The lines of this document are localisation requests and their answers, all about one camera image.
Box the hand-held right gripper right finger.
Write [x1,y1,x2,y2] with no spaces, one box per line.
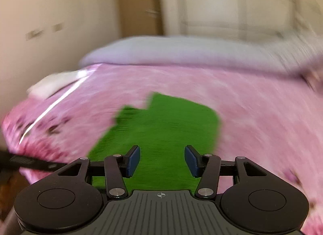
[184,145,268,199]

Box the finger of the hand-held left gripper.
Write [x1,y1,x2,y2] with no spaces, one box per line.
[0,150,68,173]

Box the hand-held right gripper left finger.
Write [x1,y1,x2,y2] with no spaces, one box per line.
[58,145,141,199]

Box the green knit sweater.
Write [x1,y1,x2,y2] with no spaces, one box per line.
[87,92,221,192]

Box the pink floral blanket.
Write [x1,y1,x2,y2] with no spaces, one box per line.
[1,63,323,234]

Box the white bed sheet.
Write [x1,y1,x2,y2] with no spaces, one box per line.
[27,70,89,99]

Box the lilac ribbed quilt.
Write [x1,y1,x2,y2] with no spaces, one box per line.
[79,33,323,77]

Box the cream closet door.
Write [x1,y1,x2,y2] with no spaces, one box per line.
[0,0,122,127]

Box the white wardrobe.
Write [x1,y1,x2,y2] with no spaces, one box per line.
[158,0,307,39]

